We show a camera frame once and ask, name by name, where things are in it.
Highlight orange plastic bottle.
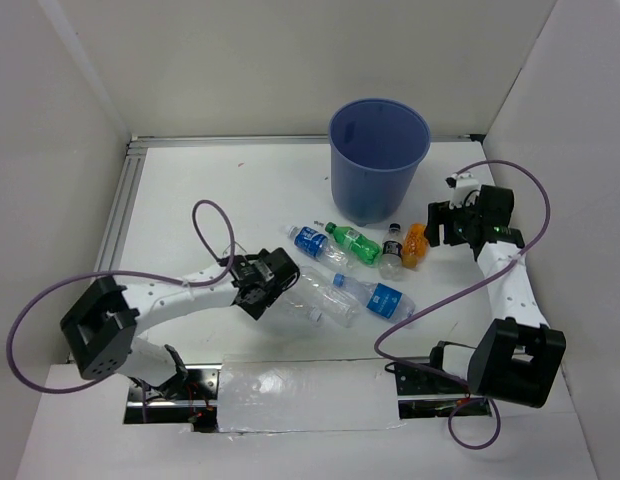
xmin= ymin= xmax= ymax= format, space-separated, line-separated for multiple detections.
xmin=402 ymin=223 xmax=429 ymax=269

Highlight large bottle blue label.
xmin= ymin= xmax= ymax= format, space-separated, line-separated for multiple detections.
xmin=284 ymin=225 xmax=352 ymax=273

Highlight small bottle blue label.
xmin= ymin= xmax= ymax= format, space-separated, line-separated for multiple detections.
xmin=333 ymin=274 xmax=416 ymax=324

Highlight clear bottle blue-white cap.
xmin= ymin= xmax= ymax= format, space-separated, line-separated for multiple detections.
xmin=293 ymin=266 xmax=360 ymax=328

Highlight clear bottle white cap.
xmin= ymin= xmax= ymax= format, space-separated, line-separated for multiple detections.
xmin=280 ymin=280 xmax=323 ymax=327

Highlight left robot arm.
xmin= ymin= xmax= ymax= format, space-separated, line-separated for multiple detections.
xmin=60 ymin=248 xmax=300 ymax=399

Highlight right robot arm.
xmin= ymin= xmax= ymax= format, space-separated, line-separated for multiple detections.
xmin=425 ymin=190 xmax=566 ymax=408

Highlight blue plastic bin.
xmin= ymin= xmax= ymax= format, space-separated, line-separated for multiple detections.
xmin=328 ymin=98 xmax=431 ymax=226

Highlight small bottle black label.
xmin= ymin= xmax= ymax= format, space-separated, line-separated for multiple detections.
xmin=379 ymin=223 xmax=403 ymax=280

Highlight green plastic bottle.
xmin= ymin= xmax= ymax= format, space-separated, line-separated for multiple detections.
xmin=324 ymin=222 xmax=381 ymax=267

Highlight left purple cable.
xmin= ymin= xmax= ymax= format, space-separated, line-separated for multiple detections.
xmin=7 ymin=199 xmax=237 ymax=396

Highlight purple cable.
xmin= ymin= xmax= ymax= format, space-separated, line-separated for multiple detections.
xmin=7 ymin=199 xmax=237 ymax=396
xmin=373 ymin=159 xmax=552 ymax=449

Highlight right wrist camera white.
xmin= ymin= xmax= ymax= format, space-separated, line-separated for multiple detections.
xmin=446 ymin=172 xmax=481 ymax=210

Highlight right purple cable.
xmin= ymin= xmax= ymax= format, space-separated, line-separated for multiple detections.
xmin=373 ymin=159 xmax=552 ymax=449

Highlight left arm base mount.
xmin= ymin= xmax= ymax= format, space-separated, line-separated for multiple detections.
xmin=123 ymin=363 xmax=222 ymax=433

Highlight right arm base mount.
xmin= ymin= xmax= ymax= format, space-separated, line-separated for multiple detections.
xmin=384 ymin=362 xmax=471 ymax=420

